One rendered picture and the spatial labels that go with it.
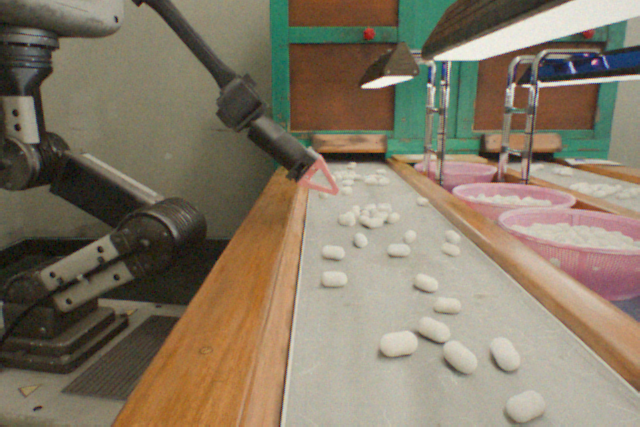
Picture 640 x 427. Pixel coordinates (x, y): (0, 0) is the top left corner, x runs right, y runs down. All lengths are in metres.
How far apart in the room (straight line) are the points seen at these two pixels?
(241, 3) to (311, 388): 2.55
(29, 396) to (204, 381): 0.63
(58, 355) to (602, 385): 0.90
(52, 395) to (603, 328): 0.86
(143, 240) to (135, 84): 2.15
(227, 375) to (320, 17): 1.56
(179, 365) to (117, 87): 2.65
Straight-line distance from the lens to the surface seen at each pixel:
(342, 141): 1.73
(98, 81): 3.03
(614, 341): 0.51
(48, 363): 1.03
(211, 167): 2.82
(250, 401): 0.37
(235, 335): 0.44
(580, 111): 2.06
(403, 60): 1.00
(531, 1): 0.35
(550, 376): 0.48
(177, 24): 1.28
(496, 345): 0.47
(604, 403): 0.46
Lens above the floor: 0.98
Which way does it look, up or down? 12 degrees down
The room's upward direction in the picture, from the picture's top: straight up
